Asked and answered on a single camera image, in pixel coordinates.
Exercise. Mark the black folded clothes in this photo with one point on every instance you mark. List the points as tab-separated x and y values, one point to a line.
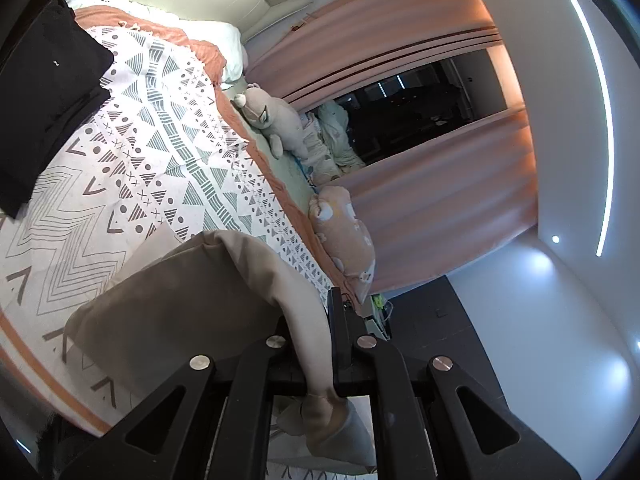
45	90

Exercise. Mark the green bed sheet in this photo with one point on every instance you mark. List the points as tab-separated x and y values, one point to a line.
280	175

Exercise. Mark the beige jacket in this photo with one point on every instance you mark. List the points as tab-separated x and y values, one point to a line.
200	290

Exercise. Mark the beige plush toy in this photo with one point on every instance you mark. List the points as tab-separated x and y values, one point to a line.
267	112

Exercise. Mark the dark window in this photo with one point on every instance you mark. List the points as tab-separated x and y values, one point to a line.
410	110

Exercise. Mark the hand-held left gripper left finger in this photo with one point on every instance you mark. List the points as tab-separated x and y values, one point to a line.
260	360

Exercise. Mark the small green item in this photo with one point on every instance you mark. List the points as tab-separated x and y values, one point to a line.
378	301

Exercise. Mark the white pillow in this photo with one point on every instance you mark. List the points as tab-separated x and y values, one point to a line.
210	40

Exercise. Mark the ceiling light strip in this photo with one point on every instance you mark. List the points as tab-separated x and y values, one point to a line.
607	125

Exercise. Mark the pink curtain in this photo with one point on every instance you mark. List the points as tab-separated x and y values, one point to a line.
450	200
380	30

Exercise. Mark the peach printed pillow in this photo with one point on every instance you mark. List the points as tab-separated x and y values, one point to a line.
345	245

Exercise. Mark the pale bedding bundle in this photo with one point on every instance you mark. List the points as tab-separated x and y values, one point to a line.
332	145

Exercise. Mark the patterned white blanket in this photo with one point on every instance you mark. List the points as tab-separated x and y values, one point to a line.
150	160

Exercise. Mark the white nightstand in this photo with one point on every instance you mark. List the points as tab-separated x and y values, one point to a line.
382	322

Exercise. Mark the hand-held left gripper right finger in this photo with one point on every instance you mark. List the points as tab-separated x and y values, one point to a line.
340	330

